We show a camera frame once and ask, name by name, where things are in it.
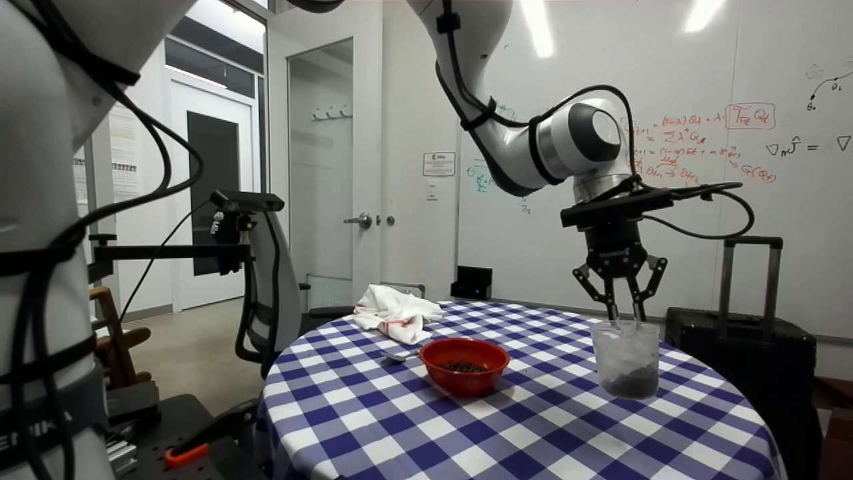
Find white towel with red stripe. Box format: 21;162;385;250
351;286;443;347

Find black office chair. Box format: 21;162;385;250
235;211;351;371

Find whiteboard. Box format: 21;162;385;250
484;0;853;338

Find black camera stand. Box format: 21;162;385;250
85;190;288;377

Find coffee beans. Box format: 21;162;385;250
604;367;659;401
445;359;487;377

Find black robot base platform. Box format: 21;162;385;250
107;387;265;480

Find clear plastic measuring jug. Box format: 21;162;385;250
592;319;661;391

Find coffee beans in red bowl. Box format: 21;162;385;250
445;359;487;377

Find black suitcase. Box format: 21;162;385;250
663;237;821;480

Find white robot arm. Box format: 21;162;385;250
353;0;667;318

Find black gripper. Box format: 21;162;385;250
572;219;668;319

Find red bowl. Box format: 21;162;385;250
417;337;509;401

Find white door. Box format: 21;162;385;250
265;11;384;307

